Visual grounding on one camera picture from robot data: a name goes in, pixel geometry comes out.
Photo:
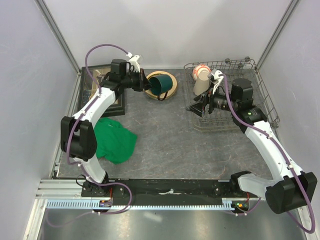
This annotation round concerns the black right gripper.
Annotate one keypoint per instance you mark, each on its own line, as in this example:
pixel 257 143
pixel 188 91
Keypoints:
pixel 205 98

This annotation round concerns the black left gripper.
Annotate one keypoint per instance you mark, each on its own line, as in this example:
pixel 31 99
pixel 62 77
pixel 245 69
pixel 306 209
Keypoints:
pixel 143 83

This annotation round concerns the dark green mug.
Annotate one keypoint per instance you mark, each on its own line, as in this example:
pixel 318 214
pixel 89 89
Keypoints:
pixel 160 85

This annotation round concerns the cream bird plate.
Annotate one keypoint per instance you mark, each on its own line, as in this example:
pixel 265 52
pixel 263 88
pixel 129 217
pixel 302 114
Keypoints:
pixel 162 72

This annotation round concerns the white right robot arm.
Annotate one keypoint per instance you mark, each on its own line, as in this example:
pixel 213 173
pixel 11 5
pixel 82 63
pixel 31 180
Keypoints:
pixel 290 187

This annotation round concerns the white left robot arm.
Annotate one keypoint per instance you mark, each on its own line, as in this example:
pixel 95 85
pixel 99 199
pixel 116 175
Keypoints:
pixel 77 135

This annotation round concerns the beige tall cup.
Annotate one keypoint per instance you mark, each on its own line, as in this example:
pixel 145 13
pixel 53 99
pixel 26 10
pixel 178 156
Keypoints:
pixel 201 83

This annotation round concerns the white red patterned bowl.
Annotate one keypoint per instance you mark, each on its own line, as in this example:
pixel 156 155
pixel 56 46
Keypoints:
pixel 198 69

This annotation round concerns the black framed wooden box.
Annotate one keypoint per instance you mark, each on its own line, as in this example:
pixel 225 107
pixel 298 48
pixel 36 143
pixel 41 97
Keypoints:
pixel 88 88

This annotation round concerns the green cloth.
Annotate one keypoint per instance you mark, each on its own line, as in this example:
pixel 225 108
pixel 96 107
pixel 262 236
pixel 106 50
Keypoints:
pixel 115 143

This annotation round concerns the grey wire dish rack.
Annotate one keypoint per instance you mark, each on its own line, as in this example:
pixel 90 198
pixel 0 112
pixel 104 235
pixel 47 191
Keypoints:
pixel 245 91

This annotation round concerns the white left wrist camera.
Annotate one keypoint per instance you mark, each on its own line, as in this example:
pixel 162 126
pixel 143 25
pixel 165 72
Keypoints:
pixel 135 60

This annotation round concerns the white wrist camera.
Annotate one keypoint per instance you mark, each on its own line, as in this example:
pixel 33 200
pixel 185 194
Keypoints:
pixel 216 77
pixel 135 60

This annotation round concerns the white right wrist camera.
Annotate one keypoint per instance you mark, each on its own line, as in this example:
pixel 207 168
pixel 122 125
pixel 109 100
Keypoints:
pixel 216 77

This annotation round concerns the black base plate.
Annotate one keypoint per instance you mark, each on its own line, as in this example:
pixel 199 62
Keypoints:
pixel 170 192

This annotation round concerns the white slotted cable duct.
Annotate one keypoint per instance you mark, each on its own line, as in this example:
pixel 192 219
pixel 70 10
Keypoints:
pixel 87 204

